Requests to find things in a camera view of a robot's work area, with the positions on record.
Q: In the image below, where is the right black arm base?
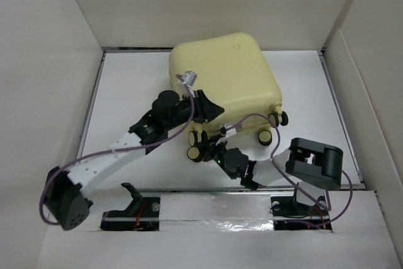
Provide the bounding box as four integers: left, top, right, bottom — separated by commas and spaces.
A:
269, 191, 332, 231

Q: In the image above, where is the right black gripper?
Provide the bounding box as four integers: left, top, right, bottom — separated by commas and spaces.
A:
195, 133, 237, 179

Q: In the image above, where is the silver aluminium rail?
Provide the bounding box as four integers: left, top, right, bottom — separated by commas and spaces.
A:
62, 186, 366, 195

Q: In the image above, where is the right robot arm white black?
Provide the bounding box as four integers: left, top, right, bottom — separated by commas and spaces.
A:
201, 138, 344, 214

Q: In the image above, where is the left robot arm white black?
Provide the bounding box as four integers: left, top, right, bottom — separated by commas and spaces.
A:
39, 90, 224, 231

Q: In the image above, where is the yellow hard-shell suitcase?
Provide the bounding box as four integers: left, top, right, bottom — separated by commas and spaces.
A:
169, 33, 288, 162

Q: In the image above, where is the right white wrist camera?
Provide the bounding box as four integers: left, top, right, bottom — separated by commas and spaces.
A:
220, 123, 242, 139

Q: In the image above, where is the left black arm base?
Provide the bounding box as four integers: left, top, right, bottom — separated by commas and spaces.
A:
100, 183, 161, 232

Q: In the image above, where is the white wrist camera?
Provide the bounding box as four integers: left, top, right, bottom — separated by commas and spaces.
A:
176, 71, 198, 87
220, 123, 242, 139

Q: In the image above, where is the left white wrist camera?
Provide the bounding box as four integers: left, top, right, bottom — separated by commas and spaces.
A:
176, 71, 198, 87

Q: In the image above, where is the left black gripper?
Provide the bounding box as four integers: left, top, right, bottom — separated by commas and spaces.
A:
164, 89, 223, 132

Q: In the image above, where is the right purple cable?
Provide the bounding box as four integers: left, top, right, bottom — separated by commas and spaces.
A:
225, 113, 353, 228

